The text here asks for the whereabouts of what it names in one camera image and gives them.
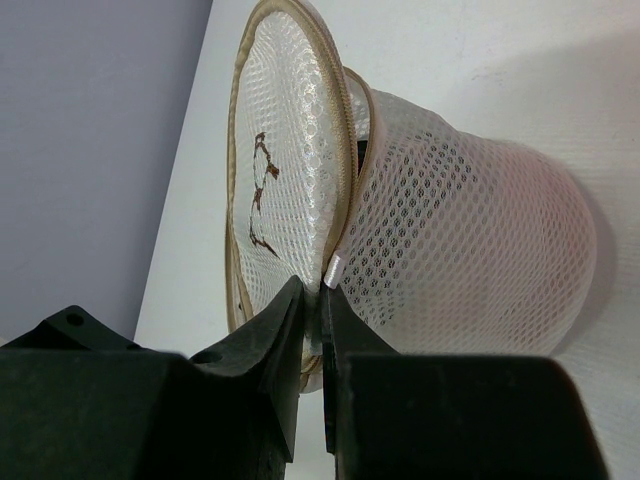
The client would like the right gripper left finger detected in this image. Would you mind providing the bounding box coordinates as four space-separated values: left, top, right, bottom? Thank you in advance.
1 278 304 479

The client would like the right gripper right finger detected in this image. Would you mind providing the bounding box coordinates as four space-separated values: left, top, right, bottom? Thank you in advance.
322 288 609 479

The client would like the white mesh laundry bag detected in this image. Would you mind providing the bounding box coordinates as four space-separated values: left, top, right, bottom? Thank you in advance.
225 1 597 393

